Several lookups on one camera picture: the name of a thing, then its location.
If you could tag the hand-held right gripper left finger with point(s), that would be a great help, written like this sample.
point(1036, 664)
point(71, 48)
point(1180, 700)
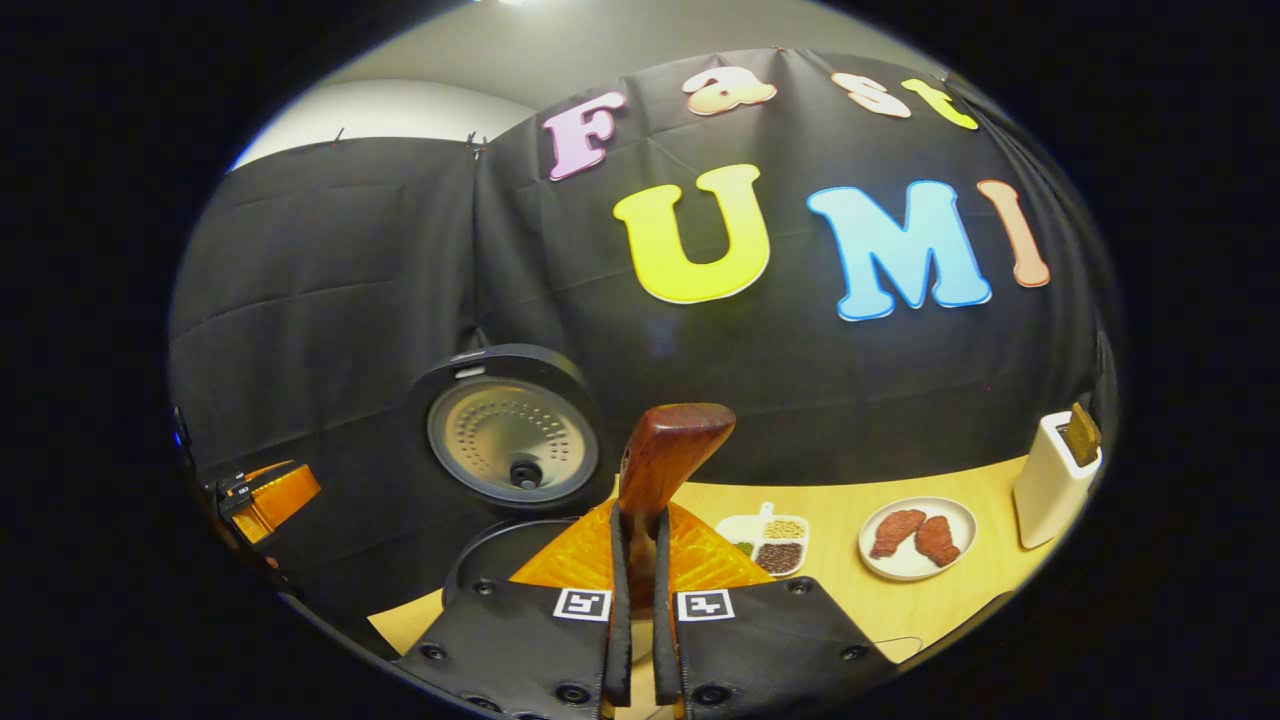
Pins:
point(620, 620)

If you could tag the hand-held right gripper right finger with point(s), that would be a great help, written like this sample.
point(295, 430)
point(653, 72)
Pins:
point(664, 620)

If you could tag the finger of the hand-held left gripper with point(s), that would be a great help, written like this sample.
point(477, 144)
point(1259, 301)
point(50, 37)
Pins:
point(275, 500)

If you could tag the brown wooden spoon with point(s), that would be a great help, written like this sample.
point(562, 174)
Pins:
point(665, 455)

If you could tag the dark lidded rice cooker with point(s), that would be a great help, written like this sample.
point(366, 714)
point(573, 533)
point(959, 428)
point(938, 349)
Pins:
point(510, 440)

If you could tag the white divided grain dish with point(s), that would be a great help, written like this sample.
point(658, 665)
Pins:
point(770, 555)

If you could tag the black backdrop cloth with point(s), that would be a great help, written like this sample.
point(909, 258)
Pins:
point(350, 280)

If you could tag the reddish brown meat piece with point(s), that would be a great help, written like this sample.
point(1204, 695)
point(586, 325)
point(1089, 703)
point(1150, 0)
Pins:
point(940, 542)
point(895, 532)

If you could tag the white round plate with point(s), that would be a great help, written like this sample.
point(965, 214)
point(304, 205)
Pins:
point(915, 573)

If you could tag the white toaster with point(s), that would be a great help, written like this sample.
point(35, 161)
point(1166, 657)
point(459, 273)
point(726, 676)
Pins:
point(1045, 500)

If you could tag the brown bread slice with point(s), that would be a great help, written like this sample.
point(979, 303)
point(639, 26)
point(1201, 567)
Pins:
point(1082, 435)

